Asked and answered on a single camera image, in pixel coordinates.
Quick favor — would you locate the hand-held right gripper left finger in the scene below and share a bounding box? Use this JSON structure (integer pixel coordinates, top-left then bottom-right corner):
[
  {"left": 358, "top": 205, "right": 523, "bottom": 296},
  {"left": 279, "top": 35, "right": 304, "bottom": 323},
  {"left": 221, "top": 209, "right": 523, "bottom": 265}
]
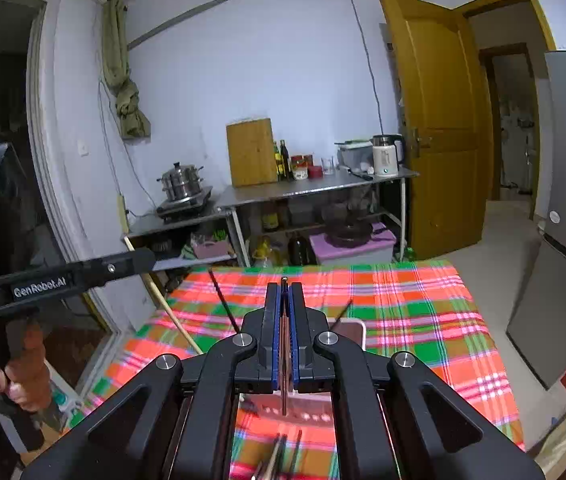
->
[{"left": 18, "top": 282, "right": 284, "bottom": 480}]

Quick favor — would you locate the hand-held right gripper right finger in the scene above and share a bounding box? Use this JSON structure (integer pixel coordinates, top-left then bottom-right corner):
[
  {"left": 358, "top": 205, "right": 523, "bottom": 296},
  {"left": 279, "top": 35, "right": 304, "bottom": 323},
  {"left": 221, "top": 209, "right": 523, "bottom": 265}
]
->
[{"left": 288, "top": 282, "right": 546, "bottom": 480}]

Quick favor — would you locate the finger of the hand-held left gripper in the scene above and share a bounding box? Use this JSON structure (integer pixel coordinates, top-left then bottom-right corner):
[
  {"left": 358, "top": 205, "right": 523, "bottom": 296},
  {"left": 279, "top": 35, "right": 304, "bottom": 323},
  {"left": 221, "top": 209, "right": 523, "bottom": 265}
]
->
[{"left": 79, "top": 249, "right": 157, "bottom": 291}]

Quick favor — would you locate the brown chopstick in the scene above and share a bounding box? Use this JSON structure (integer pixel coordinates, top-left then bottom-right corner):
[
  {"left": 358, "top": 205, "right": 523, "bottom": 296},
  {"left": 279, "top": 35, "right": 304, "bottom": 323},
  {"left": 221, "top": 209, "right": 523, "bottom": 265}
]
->
[{"left": 280, "top": 276, "right": 289, "bottom": 417}]

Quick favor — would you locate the light wooden chopstick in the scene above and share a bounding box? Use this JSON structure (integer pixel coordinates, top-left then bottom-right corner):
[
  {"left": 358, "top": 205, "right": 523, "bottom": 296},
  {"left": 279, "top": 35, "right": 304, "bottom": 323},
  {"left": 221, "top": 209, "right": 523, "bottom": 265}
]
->
[{"left": 124, "top": 236, "right": 204, "bottom": 356}]

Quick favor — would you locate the black chopstick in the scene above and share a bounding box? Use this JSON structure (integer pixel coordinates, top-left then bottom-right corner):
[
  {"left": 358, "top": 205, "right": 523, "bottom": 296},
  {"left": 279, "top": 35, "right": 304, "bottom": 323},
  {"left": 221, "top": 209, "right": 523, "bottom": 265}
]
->
[
  {"left": 287, "top": 429, "right": 305, "bottom": 477},
  {"left": 332, "top": 299, "right": 354, "bottom": 332},
  {"left": 252, "top": 432, "right": 288, "bottom": 480}
]

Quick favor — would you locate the person's left hand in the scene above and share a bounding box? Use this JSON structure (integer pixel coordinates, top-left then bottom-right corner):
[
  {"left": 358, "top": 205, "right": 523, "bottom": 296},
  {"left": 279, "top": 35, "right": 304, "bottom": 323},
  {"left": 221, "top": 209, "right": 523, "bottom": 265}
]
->
[{"left": 0, "top": 321, "right": 50, "bottom": 422}]

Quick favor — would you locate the chopsticks left bundle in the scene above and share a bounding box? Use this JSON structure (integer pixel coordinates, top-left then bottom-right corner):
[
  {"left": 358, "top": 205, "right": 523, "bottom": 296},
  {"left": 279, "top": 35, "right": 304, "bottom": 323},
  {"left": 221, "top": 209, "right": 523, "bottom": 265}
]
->
[{"left": 209, "top": 269, "right": 243, "bottom": 335}]

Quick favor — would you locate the low steel stand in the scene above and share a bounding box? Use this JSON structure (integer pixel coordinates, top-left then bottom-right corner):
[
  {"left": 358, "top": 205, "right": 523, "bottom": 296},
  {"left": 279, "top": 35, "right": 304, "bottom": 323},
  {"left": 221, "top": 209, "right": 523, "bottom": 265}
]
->
[{"left": 121, "top": 205, "right": 238, "bottom": 267}]

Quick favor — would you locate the black induction cooker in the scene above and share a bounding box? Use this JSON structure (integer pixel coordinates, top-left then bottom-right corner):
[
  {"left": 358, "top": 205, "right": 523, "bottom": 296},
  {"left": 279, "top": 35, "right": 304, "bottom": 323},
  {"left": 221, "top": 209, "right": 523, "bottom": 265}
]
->
[{"left": 155, "top": 186, "right": 214, "bottom": 224}]

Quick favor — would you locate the pink plastic basket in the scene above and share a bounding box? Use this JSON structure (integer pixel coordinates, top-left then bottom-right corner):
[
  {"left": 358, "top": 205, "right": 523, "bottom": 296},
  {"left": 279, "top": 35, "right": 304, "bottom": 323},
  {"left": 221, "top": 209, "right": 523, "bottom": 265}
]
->
[{"left": 189, "top": 236, "right": 232, "bottom": 262}]

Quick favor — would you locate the dark glass bottle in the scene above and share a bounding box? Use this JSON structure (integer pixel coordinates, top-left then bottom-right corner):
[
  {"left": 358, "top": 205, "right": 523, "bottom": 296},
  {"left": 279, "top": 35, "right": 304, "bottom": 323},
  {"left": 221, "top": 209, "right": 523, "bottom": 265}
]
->
[{"left": 287, "top": 232, "right": 310, "bottom": 267}]

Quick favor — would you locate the steel steamer pot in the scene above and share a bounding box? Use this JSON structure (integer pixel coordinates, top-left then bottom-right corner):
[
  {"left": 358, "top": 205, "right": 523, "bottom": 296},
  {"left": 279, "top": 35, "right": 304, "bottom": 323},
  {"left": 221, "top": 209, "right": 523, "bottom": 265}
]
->
[{"left": 158, "top": 161, "right": 205, "bottom": 202}]

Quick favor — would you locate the pink storage box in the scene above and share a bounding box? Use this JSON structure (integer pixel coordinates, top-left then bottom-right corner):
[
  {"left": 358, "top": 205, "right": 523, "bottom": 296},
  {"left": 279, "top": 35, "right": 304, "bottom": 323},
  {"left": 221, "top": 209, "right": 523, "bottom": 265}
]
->
[{"left": 309, "top": 229, "right": 397, "bottom": 267}]

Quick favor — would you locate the plaid tablecloth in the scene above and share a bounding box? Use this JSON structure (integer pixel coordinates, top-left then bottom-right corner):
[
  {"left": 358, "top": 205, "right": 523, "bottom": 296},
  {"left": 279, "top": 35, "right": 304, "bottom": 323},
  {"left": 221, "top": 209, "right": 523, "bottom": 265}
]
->
[{"left": 80, "top": 260, "right": 526, "bottom": 480}]

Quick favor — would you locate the black wok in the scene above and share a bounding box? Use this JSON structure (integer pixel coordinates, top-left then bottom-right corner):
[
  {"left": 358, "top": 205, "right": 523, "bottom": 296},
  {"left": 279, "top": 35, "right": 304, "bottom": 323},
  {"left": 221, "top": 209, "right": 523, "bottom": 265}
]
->
[{"left": 322, "top": 199, "right": 388, "bottom": 247}]

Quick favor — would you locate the steel kitchen table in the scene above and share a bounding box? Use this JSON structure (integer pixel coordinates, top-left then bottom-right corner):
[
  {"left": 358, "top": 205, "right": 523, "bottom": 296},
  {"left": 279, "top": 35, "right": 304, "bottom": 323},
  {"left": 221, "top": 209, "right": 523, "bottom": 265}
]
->
[{"left": 215, "top": 166, "right": 420, "bottom": 268}]

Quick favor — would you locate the wooden cutting board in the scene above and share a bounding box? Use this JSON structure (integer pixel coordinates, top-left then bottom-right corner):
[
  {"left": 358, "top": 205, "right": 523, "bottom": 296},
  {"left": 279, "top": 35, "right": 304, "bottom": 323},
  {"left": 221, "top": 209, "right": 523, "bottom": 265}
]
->
[{"left": 226, "top": 117, "right": 279, "bottom": 189}]

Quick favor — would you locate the red lid jar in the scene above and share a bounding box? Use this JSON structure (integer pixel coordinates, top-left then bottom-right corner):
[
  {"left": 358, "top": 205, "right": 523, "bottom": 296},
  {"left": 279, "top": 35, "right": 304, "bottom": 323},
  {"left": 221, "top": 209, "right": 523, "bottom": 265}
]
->
[{"left": 290, "top": 154, "right": 314, "bottom": 181}]

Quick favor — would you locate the dark oil bottle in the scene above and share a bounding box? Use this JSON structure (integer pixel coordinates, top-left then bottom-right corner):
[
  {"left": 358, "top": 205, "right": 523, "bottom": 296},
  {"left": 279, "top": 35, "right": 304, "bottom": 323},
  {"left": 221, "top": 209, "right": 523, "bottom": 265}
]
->
[{"left": 279, "top": 139, "right": 292, "bottom": 182}]

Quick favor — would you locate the green knotted curtain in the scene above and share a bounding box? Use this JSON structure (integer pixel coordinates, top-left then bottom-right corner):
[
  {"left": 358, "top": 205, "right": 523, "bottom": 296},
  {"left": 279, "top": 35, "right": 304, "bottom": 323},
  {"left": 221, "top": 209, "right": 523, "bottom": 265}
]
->
[{"left": 101, "top": 0, "right": 152, "bottom": 140}]

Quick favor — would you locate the clear storage box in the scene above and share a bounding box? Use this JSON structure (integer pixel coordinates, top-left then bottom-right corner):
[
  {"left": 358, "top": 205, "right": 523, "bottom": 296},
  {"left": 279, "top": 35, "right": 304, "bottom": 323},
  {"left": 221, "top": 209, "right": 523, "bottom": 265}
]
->
[{"left": 335, "top": 140, "right": 376, "bottom": 174}]

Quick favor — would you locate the white electric kettle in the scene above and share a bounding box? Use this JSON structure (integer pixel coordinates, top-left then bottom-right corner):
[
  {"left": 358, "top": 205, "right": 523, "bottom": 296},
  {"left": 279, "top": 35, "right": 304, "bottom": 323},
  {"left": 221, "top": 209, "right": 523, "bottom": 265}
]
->
[{"left": 371, "top": 134, "right": 407, "bottom": 177}]

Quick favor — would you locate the yellow wooden door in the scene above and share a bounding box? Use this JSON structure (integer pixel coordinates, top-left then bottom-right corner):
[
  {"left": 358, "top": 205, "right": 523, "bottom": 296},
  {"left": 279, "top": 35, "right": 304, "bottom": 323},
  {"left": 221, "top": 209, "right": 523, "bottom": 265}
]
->
[{"left": 378, "top": 0, "right": 495, "bottom": 262}]

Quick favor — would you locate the grey refrigerator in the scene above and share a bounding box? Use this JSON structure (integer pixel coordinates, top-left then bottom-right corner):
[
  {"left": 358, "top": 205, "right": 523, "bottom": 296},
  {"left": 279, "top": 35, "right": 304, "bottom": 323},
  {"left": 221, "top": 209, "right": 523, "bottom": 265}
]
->
[{"left": 506, "top": 50, "right": 566, "bottom": 392}]

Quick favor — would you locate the dark wall cable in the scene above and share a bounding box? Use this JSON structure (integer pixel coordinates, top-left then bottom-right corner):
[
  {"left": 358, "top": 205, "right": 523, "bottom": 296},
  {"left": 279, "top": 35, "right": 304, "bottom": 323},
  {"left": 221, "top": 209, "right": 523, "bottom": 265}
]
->
[{"left": 349, "top": 0, "right": 386, "bottom": 137}]

